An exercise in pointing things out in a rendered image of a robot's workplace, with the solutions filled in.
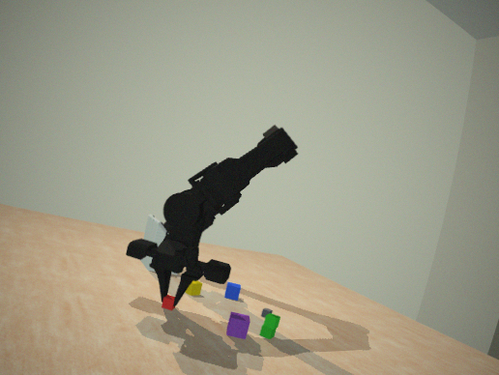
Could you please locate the yellow block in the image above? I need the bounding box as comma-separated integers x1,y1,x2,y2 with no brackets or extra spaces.
185,281,202,296

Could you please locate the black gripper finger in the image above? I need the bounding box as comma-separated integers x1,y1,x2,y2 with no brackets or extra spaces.
173,272,203,306
149,264,171,303

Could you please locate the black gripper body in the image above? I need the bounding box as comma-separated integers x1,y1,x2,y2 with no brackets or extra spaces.
126,225,231,284

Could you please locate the red block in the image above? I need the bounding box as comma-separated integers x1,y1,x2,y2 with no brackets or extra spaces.
161,295,175,311

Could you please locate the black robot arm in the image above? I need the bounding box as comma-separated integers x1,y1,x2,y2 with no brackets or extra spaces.
155,125,298,274

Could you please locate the blue block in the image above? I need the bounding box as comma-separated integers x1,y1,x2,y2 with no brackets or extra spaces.
225,282,241,301

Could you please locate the green block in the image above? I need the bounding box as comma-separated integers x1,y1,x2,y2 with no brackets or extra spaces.
260,325,277,339
263,313,280,330

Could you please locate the purple block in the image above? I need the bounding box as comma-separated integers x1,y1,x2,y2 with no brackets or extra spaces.
226,311,250,339

